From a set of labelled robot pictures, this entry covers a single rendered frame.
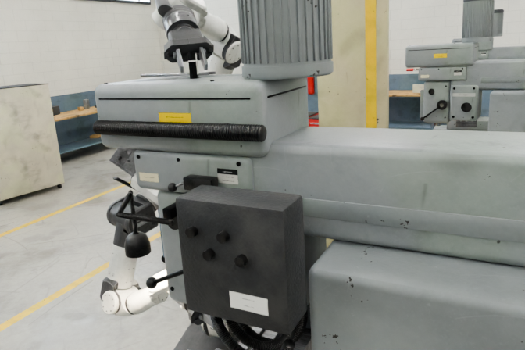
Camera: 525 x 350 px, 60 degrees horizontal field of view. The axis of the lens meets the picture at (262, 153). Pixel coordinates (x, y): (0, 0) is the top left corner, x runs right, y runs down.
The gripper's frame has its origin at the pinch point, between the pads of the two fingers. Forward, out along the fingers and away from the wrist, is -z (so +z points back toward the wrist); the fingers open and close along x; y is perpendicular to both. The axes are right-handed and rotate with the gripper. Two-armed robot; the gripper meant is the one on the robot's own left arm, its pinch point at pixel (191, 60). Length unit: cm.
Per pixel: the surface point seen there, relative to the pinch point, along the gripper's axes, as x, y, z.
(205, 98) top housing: 1.2, 6.5, -20.1
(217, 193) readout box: 5.5, 11.4, -47.4
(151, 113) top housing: 12.0, -2.7, -13.6
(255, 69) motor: -8.8, 13.5, -20.7
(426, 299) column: -24, 6, -71
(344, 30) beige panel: -111, -77, 105
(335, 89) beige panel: -105, -106, 88
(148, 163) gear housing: 14.3, -14.3, -18.7
